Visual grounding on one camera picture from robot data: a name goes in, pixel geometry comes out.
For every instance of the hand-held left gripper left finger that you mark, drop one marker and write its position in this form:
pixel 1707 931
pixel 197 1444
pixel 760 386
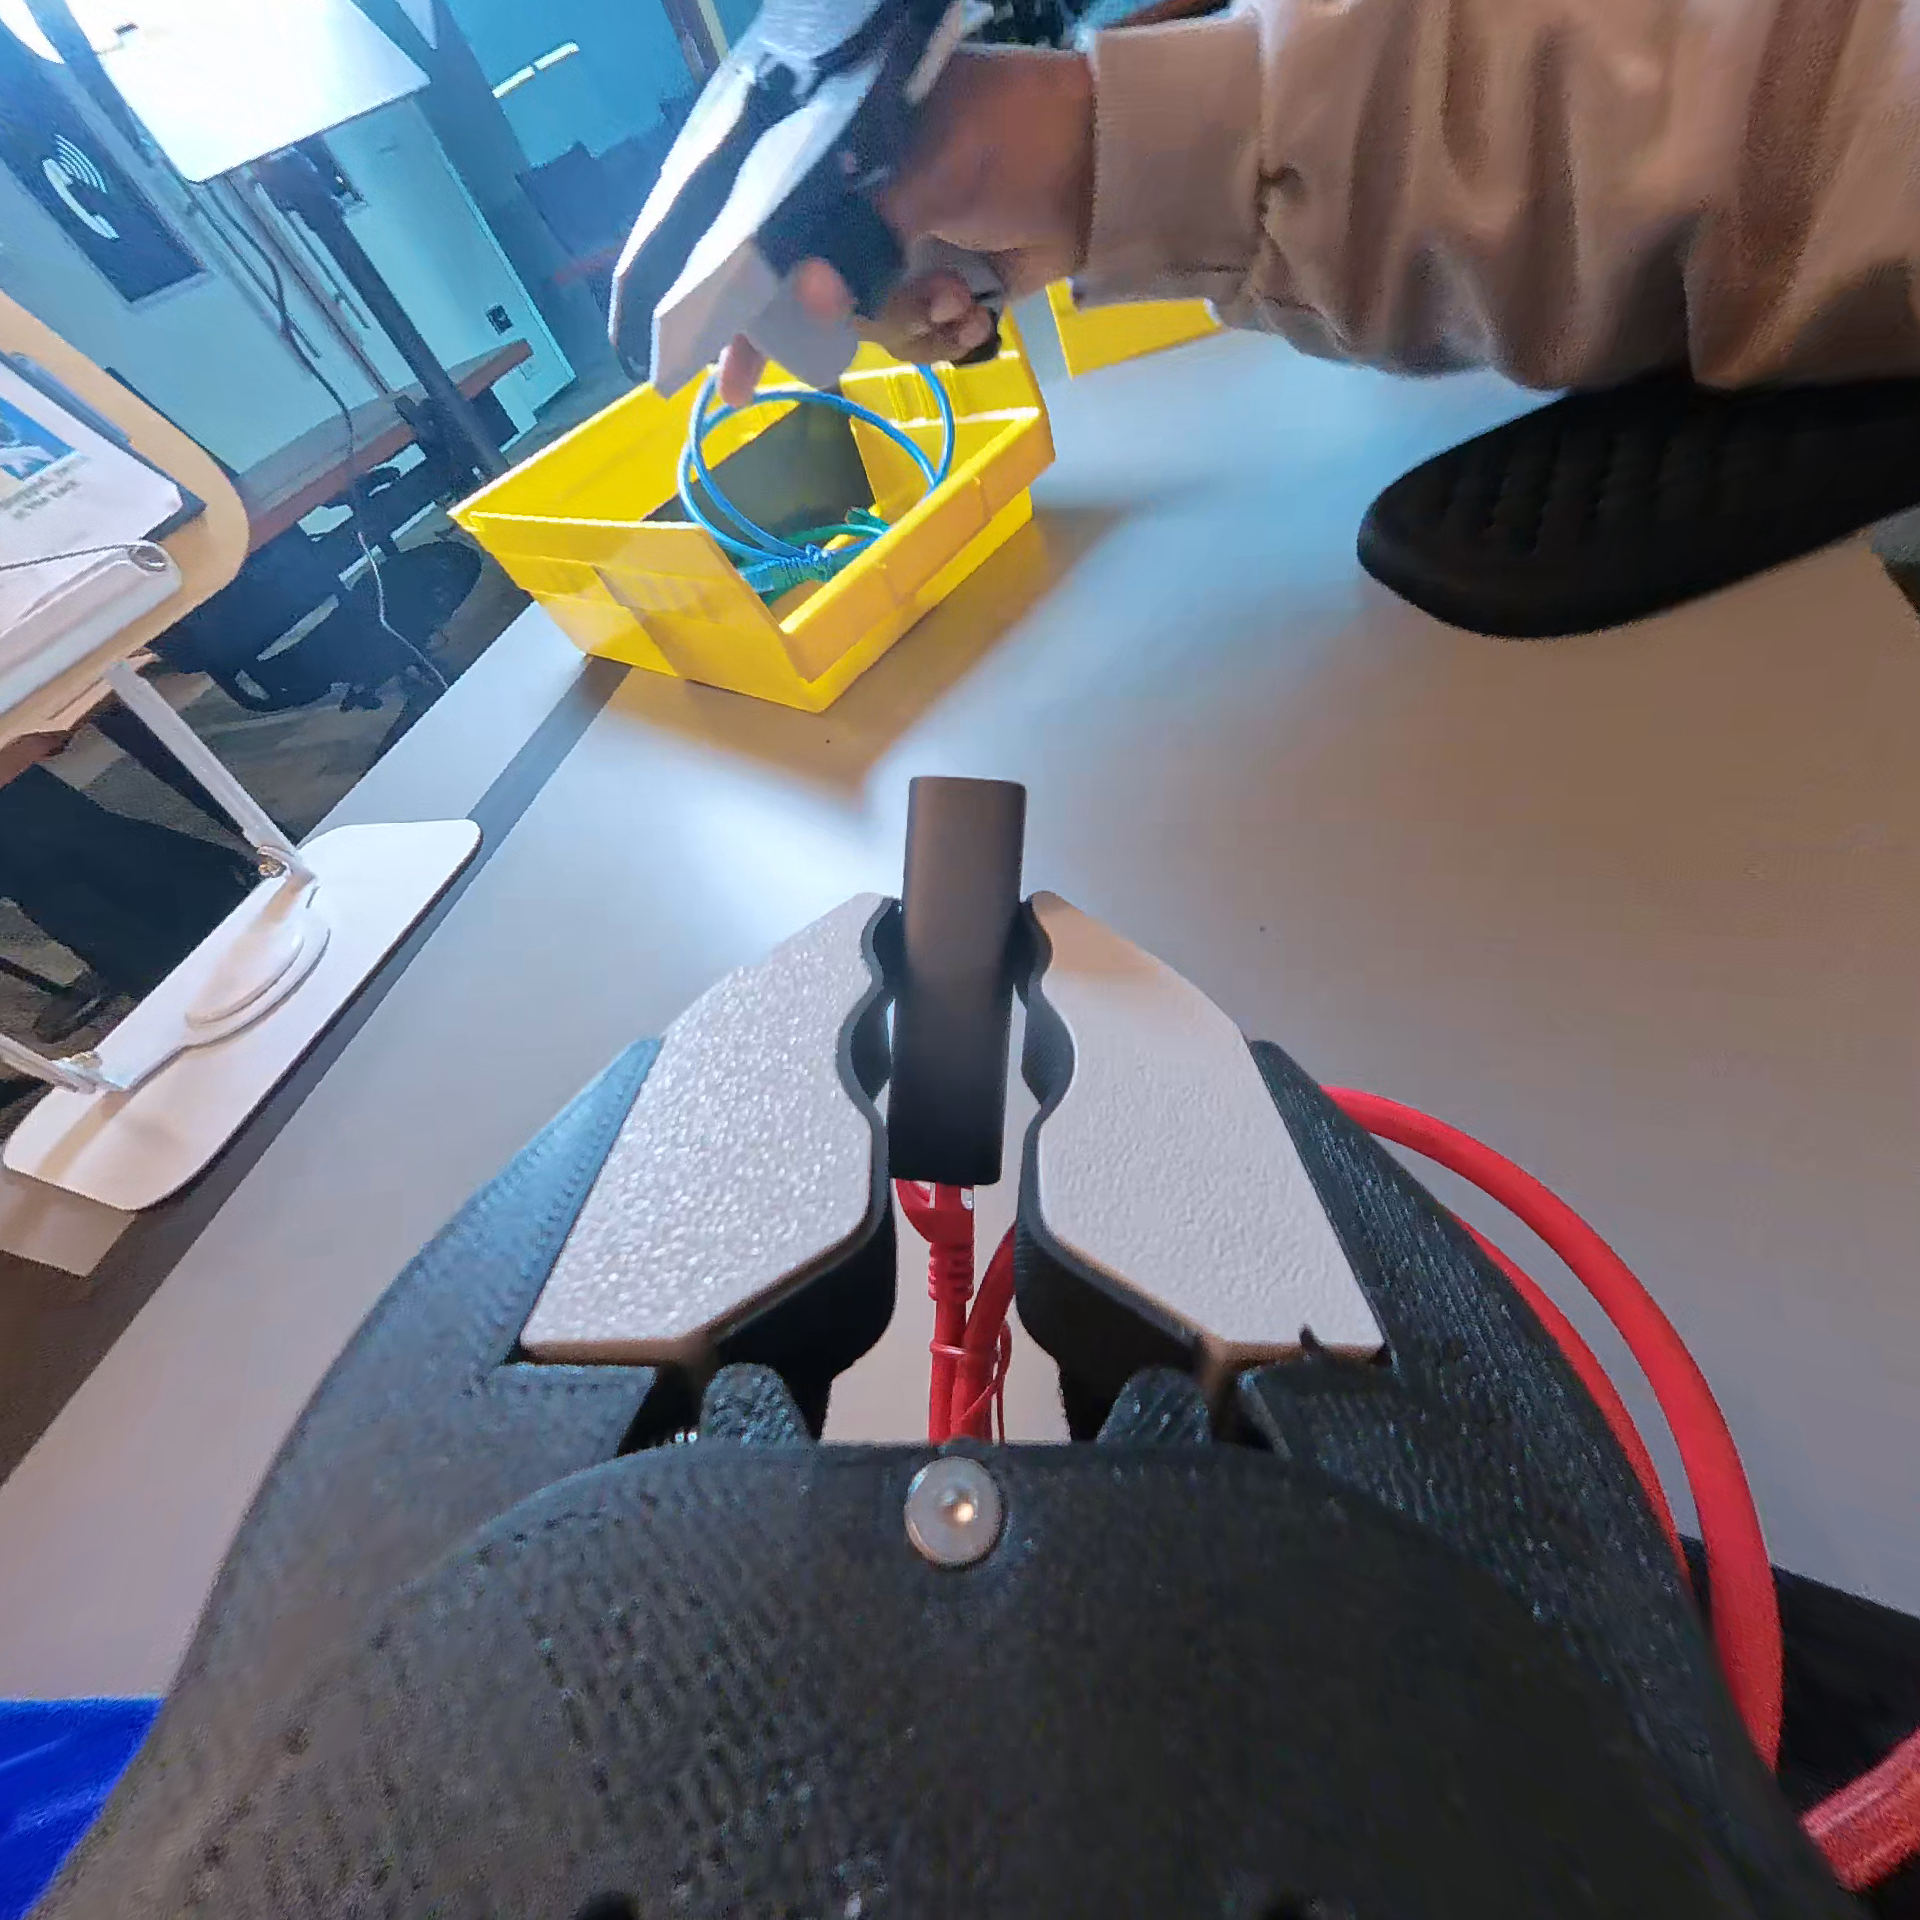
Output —
pixel 720 1171

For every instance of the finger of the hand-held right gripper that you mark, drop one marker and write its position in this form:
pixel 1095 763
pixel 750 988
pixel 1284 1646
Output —
pixel 720 309
pixel 683 227

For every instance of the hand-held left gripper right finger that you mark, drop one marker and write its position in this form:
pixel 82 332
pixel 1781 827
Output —
pixel 1185 1171

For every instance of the black ethernet adapter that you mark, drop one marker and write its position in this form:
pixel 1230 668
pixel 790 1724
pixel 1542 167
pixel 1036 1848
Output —
pixel 953 976

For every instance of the yellow plastic bin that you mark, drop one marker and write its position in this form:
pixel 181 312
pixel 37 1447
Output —
pixel 900 586
pixel 1123 332

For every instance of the person's right forearm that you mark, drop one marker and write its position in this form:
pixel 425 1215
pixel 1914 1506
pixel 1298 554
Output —
pixel 1499 167

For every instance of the person's right hand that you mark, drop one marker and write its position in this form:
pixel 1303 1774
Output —
pixel 989 179

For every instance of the white flat panel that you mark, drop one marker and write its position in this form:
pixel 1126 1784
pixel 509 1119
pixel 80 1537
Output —
pixel 254 73

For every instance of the black office chair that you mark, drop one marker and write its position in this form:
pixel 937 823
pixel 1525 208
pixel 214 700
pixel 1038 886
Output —
pixel 299 632

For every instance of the wooden document board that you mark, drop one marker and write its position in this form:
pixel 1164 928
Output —
pixel 219 526

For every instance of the black phone sign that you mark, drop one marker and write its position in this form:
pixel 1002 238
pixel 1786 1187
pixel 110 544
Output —
pixel 88 195

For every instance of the white printed paper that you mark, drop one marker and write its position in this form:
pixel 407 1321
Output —
pixel 73 467

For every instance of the black mesh armrest pad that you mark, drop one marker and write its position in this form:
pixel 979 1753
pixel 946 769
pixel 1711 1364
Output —
pixel 1574 511

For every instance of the blue plastic bin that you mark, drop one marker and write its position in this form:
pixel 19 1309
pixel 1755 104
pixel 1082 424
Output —
pixel 59 1800

